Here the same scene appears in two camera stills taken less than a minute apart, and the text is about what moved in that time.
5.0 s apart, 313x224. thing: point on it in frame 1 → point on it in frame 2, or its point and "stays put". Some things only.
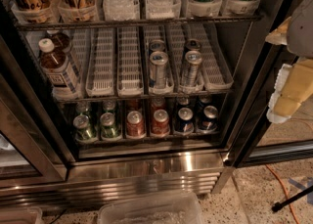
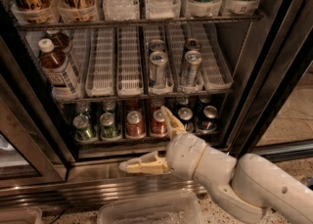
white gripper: [302, 30] → [183, 155]
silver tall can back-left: [156, 45] stays put
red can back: [158, 103] stays put
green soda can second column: [108, 127] stays put
